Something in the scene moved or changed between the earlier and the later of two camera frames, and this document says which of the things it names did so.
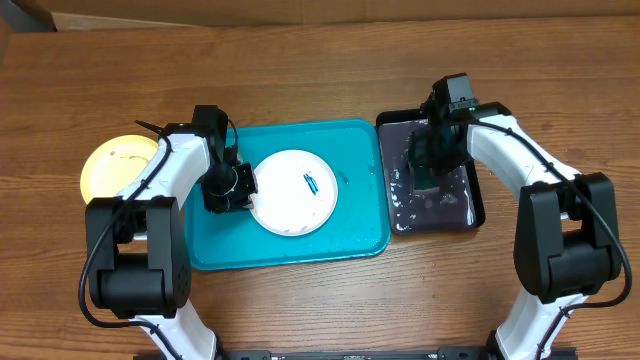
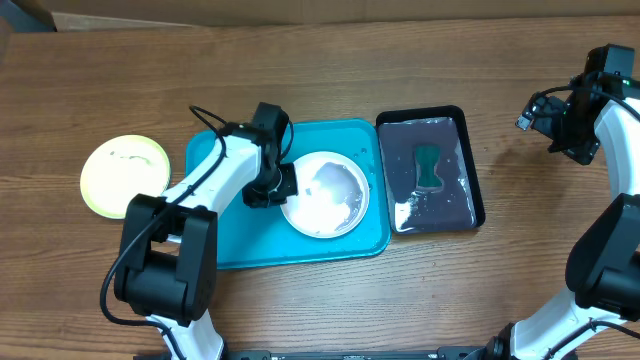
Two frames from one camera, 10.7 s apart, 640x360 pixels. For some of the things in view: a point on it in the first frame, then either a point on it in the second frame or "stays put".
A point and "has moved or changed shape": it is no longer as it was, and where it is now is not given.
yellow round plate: [113, 164] stays put
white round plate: [296, 193] has moved or changed shape
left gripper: [240, 201] to [252, 198]
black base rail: [444, 353] stays put
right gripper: [419, 156] to [582, 151]
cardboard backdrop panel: [77, 15] stays put
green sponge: [425, 178] stays put
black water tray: [458, 203] stays put
